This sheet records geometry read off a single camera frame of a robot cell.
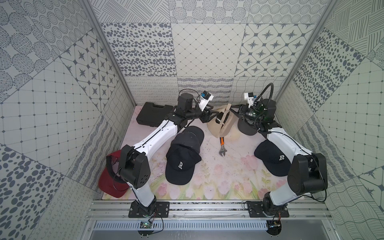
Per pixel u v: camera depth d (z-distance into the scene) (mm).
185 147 884
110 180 774
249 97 758
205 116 692
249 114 716
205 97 661
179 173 856
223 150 953
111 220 743
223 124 930
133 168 448
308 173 446
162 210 743
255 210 732
